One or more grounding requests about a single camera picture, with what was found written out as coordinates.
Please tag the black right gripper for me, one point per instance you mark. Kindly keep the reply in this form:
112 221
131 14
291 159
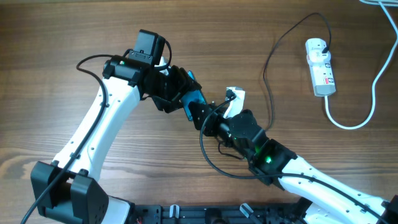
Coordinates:
204 117

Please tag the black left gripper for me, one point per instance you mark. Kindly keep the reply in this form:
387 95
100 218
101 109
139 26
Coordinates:
173 90

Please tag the turquoise screen smartphone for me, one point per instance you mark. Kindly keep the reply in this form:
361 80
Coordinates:
192 96

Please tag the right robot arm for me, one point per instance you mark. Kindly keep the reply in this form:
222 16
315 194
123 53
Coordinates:
272 163

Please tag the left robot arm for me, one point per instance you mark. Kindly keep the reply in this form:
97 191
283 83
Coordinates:
67 189

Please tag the white charger plug adapter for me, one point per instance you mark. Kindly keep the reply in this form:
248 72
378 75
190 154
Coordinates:
317 57

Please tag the white power strip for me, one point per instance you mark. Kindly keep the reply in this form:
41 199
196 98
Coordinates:
321 75

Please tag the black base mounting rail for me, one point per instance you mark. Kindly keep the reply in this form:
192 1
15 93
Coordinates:
279 213

